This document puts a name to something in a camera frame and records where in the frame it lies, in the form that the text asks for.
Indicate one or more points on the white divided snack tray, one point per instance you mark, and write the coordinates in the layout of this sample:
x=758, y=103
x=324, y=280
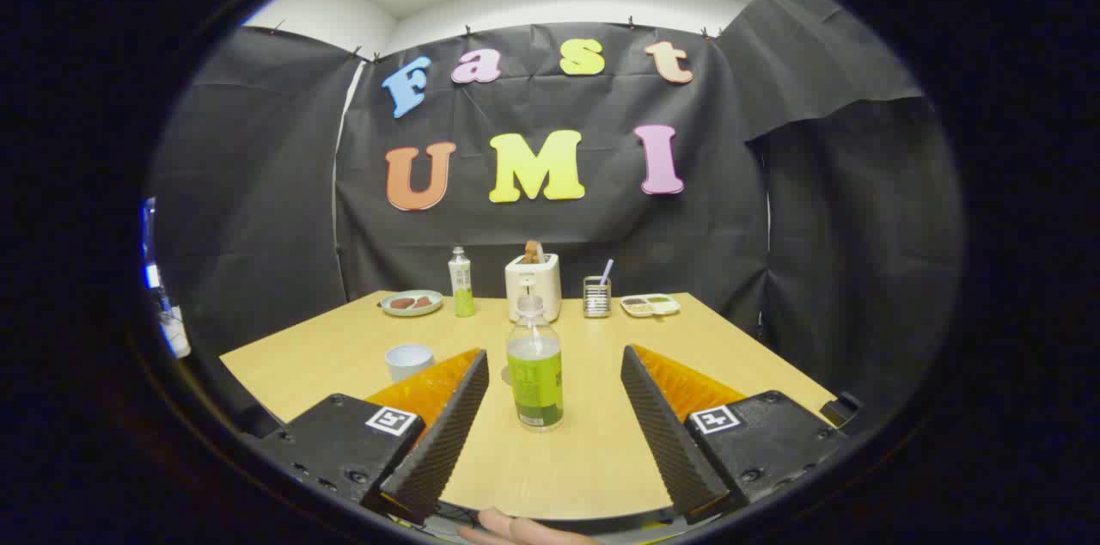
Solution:
x=650, y=305

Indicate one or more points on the white cup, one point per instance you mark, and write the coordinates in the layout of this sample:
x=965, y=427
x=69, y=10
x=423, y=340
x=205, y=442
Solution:
x=408, y=361

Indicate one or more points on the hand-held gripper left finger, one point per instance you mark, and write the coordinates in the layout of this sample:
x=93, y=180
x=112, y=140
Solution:
x=447, y=433

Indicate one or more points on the brown toast slice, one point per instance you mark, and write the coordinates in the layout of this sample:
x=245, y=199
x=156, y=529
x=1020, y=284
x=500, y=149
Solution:
x=533, y=252

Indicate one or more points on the pale green plate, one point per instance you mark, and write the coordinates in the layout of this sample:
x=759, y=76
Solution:
x=411, y=311

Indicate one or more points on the wooden table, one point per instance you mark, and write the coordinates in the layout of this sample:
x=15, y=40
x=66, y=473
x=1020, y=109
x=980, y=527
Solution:
x=584, y=455

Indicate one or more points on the small capped green drink bottle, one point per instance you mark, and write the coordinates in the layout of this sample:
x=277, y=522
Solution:
x=462, y=287

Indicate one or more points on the white toaster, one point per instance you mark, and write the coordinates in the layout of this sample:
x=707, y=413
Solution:
x=543, y=283

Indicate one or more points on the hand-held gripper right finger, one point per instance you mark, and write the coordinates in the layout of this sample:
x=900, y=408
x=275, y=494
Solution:
x=666, y=433

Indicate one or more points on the purple straw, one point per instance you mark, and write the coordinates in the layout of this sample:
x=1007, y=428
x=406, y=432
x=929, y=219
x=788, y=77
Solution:
x=607, y=270

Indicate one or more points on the clear juice bottle green label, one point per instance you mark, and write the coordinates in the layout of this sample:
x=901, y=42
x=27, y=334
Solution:
x=534, y=382

